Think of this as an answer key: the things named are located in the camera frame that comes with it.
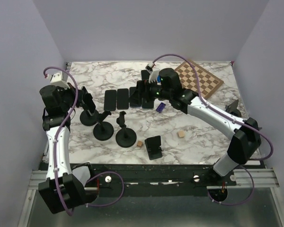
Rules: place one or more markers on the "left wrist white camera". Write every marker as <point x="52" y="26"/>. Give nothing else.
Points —
<point x="59" y="79"/>

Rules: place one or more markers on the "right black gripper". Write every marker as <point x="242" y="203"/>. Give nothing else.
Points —
<point x="144" y="89"/>

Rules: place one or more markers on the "purple lego brick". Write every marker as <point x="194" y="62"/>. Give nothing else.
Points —
<point x="160" y="107"/>

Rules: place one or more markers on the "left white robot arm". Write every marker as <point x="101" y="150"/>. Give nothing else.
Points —
<point x="56" y="146"/>

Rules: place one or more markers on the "wooden chessboard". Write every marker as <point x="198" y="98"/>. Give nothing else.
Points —
<point x="208" y="82"/>

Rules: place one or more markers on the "black phone blue edge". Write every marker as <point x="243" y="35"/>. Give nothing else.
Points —
<point x="147" y="104"/>

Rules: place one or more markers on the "aluminium extrusion rail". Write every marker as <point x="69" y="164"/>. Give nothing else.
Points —
<point x="263" y="178"/>

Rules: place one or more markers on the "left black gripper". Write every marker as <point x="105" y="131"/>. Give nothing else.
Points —
<point x="79" y="96"/>

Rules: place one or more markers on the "round stand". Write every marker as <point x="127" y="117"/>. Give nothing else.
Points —
<point x="87" y="119"/>
<point x="233" y="109"/>
<point x="125" y="137"/>
<point x="103" y="130"/>

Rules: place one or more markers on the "brown wooden cube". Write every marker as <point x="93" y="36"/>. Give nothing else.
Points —
<point x="139" y="144"/>

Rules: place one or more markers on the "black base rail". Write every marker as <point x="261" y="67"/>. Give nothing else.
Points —
<point x="112" y="180"/>

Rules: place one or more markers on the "black folding phone stand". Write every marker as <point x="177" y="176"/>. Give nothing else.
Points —
<point x="153" y="147"/>

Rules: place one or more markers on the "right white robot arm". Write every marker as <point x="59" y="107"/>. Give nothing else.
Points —
<point x="165" y="84"/>

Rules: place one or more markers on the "light wooden cube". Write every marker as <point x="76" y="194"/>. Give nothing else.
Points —
<point x="181" y="134"/>

